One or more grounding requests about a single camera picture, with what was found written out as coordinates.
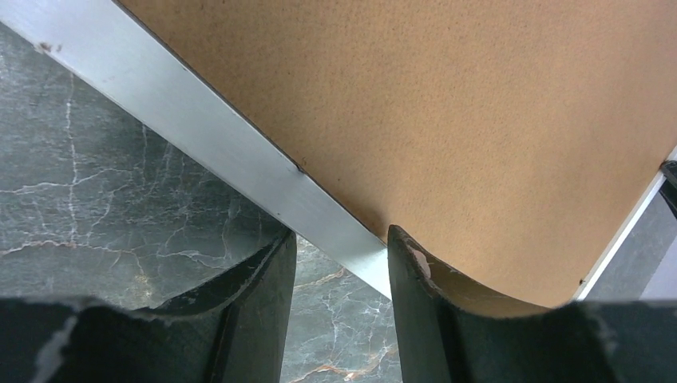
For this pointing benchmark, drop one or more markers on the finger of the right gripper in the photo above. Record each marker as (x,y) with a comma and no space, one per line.
(668,190)

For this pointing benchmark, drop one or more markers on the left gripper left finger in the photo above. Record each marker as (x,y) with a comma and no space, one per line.
(231,328)

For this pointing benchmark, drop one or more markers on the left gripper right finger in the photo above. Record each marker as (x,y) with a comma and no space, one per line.
(451,328)

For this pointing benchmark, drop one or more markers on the brown cardboard backing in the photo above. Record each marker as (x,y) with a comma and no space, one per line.
(510,138)

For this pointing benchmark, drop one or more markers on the white picture frame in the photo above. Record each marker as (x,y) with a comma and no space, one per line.
(110,48)

